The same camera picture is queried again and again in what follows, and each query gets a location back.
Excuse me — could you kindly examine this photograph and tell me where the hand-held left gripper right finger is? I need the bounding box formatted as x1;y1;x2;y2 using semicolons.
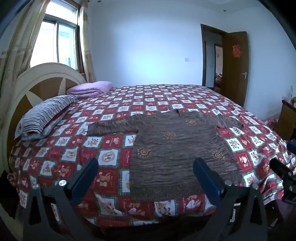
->
193;158;276;241

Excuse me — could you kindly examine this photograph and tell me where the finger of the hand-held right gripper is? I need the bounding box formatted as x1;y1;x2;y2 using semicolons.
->
269;158;296;183

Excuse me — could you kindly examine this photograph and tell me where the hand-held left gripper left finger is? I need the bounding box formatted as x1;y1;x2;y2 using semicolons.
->
22;158;100;241

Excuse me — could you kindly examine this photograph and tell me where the brown knitted sweater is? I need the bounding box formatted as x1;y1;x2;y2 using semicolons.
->
86;109;246;202

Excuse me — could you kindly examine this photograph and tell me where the red checkered printed bedspread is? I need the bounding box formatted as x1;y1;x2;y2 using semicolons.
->
9;84;296;229

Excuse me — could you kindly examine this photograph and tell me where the wooden cabinet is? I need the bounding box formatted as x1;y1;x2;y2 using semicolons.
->
276;100;296;142

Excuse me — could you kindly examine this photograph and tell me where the striped pillow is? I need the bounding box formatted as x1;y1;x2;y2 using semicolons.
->
14;94;78;142

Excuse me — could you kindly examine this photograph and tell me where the folded pink blanket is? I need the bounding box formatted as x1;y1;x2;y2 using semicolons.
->
67;81;114;96

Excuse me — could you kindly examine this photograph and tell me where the brown wooden door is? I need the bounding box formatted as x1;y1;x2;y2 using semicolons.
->
221;31;250;108

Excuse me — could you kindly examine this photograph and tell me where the cream and wood headboard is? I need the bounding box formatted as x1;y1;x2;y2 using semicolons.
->
0;62;87;224

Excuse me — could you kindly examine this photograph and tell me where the window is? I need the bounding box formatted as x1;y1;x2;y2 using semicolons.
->
30;0;81;71

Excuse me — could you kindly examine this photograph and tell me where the dark wooden door frame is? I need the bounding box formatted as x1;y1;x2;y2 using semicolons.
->
200;24;226;93

